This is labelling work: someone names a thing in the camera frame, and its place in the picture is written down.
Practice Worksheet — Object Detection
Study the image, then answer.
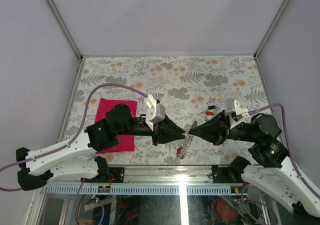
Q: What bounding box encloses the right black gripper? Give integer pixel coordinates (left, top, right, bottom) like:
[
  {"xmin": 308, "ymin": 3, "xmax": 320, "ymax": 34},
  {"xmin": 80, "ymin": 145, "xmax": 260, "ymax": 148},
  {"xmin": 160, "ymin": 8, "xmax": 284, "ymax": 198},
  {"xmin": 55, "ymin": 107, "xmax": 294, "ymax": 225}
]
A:
[{"xmin": 188, "ymin": 108, "xmax": 259, "ymax": 145}]

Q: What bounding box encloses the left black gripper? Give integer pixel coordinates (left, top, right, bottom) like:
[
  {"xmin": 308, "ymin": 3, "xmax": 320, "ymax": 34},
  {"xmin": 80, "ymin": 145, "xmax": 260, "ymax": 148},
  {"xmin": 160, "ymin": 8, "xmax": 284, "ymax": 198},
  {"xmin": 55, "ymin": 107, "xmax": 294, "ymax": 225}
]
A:
[{"xmin": 118, "ymin": 113, "xmax": 187, "ymax": 147}]

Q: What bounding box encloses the red tag key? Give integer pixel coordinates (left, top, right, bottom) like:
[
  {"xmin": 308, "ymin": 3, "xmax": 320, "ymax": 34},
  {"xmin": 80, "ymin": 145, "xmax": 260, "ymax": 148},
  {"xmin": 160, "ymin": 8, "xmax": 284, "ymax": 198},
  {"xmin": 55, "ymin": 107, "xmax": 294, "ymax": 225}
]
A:
[
  {"xmin": 205, "ymin": 111, "xmax": 215, "ymax": 116},
  {"xmin": 176, "ymin": 147, "xmax": 182, "ymax": 156}
]

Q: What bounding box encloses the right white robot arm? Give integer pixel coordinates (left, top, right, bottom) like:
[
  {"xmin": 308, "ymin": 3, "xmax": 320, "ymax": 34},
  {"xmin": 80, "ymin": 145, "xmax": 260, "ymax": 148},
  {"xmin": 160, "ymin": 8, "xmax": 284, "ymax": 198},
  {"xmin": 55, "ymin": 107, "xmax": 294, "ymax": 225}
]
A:
[{"xmin": 188, "ymin": 110, "xmax": 320, "ymax": 225}]

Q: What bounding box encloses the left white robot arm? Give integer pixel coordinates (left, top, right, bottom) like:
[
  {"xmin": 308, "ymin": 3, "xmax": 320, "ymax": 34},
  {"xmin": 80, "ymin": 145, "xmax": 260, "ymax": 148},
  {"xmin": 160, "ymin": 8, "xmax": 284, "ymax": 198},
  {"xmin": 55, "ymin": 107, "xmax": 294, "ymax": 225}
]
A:
[{"xmin": 15, "ymin": 103, "xmax": 185, "ymax": 191}]

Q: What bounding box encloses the red cloth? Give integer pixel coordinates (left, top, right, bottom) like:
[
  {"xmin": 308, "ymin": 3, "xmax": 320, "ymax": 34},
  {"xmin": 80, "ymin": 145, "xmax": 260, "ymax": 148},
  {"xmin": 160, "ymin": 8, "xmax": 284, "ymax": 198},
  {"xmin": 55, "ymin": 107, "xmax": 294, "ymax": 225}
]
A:
[{"xmin": 95, "ymin": 98, "xmax": 138, "ymax": 154}]

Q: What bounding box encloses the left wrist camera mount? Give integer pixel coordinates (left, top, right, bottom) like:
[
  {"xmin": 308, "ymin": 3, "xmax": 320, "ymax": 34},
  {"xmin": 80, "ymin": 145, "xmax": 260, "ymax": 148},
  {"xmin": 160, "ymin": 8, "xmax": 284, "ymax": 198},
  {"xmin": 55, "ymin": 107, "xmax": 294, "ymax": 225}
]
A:
[{"xmin": 144, "ymin": 94, "xmax": 166, "ymax": 130}]

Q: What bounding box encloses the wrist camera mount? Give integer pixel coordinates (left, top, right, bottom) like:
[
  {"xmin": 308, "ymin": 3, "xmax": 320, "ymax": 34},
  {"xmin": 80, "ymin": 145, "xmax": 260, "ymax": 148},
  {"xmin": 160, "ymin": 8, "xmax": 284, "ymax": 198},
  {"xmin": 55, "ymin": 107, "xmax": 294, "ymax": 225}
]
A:
[
  {"xmin": 224, "ymin": 98, "xmax": 250, "ymax": 129},
  {"xmin": 144, "ymin": 94, "xmax": 166, "ymax": 130}
]

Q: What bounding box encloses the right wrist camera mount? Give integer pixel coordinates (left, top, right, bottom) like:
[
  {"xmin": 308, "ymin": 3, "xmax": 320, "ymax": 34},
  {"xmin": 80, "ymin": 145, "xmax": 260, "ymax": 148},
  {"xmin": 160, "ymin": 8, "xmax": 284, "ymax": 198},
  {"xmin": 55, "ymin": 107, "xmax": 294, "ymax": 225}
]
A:
[{"xmin": 224, "ymin": 98, "xmax": 250, "ymax": 129}]

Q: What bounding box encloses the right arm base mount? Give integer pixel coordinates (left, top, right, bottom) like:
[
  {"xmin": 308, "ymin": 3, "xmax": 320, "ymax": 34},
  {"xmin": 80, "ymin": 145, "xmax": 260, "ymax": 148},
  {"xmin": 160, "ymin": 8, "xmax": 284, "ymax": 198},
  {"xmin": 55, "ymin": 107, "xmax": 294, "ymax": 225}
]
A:
[{"xmin": 207, "ymin": 156, "xmax": 251, "ymax": 184}]

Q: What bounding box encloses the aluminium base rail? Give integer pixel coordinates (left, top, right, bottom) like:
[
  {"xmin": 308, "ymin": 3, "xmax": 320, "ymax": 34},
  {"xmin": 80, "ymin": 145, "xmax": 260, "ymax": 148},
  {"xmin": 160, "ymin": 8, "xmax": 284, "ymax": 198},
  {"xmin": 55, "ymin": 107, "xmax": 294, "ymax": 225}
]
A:
[{"xmin": 45, "ymin": 165, "xmax": 243, "ymax": 196}]

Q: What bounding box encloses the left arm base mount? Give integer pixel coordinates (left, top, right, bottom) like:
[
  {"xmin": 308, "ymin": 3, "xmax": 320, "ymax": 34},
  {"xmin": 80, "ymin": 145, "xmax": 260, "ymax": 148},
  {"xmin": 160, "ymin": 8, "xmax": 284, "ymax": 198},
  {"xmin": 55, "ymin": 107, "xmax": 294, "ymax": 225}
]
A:
[{"xmin": 92, "ymin": 156, "xmax": 125, "ymax": 184}]

